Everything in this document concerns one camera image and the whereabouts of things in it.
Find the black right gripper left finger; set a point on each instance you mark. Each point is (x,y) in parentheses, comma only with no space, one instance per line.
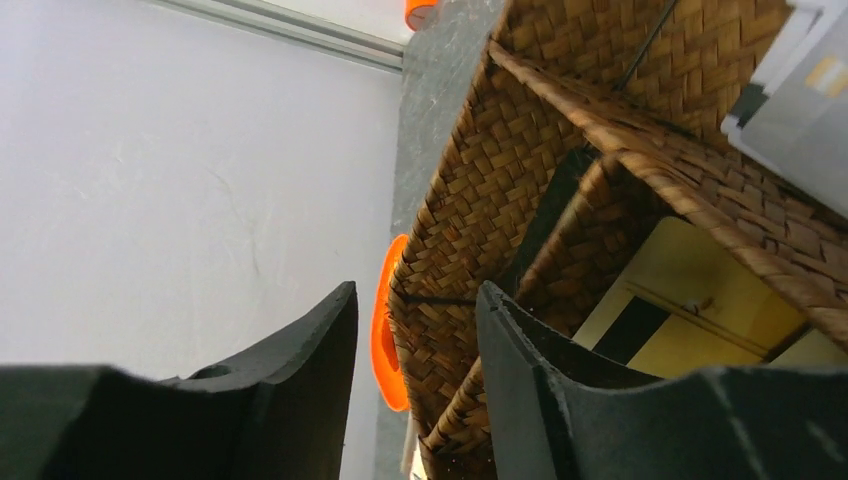
(276,410)

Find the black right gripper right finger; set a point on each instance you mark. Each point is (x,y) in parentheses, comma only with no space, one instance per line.
(560,411)

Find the woven wicker divided basket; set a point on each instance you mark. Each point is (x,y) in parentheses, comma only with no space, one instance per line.
(569,130)

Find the gold card magnetic stripe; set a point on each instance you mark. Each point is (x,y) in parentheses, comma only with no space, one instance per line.
(682,303)

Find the silver white card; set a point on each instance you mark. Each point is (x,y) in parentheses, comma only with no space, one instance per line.
(792,116)

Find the orange plastic letter toy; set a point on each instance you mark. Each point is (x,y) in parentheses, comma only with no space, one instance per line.
(383,354)

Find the orange round cap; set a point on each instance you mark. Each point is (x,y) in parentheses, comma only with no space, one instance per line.
(417,11)

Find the aluminium frame rail left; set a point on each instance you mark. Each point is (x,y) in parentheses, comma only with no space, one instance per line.
(297,28)

